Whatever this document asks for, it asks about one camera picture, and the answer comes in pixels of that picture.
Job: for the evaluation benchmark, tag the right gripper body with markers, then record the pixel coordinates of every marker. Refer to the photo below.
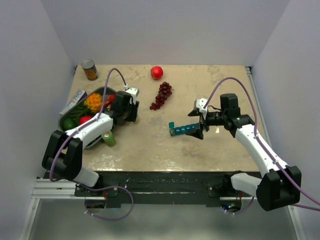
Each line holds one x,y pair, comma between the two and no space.
205,122

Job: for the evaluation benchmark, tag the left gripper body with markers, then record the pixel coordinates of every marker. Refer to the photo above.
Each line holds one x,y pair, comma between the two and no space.
132,110

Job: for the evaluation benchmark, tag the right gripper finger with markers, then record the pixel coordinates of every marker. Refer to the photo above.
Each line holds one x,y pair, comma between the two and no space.
195,112
197,132

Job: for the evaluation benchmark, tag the teal weekly pill organizer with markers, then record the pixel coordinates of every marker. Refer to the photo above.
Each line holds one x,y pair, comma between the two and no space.
181,130

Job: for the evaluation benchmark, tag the clear pill bottle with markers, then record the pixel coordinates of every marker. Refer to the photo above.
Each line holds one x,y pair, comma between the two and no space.
129,116

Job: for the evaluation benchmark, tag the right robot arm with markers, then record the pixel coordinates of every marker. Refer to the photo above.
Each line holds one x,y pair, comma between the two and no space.
278,185

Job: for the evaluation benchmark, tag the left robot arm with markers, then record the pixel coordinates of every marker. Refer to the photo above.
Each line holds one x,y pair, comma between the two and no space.
64,152

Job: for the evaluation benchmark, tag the red cherry bunch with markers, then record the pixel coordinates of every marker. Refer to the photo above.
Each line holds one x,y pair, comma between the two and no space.
109,101

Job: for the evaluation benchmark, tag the green bottle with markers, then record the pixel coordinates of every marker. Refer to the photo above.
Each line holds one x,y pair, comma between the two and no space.
108,138

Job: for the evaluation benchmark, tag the orange flower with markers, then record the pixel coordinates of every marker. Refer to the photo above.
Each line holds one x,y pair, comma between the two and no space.
94,102

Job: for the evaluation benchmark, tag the red grape bunch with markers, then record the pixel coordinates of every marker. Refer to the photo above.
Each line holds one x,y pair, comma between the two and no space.
165,90

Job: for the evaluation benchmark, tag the dark grey tray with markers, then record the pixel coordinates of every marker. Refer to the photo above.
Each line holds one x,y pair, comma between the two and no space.
78,111

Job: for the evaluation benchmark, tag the red apple on table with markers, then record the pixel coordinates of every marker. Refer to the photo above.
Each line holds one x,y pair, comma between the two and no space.
156,72

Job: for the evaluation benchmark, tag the red apple in tray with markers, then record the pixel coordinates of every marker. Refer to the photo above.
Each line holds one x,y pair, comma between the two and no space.
84,119

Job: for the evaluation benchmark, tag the white toothpaste box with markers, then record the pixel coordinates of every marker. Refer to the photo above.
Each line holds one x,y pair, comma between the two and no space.
78,96

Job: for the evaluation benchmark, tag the tin can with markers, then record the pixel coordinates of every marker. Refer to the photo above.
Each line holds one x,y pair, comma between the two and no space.
90,69

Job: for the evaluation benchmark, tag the green lime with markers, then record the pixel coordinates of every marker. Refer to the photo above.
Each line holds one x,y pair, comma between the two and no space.
69,124

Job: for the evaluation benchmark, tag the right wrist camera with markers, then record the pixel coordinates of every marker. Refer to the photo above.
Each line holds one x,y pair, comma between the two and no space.
200,107

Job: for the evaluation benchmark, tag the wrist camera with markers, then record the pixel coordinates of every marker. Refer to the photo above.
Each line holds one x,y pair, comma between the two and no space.
200,107
134,92

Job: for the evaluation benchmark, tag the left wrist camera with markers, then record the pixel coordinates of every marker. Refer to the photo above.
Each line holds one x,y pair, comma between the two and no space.
134,92

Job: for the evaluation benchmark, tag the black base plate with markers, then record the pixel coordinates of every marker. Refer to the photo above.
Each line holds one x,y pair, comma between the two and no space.
160,188

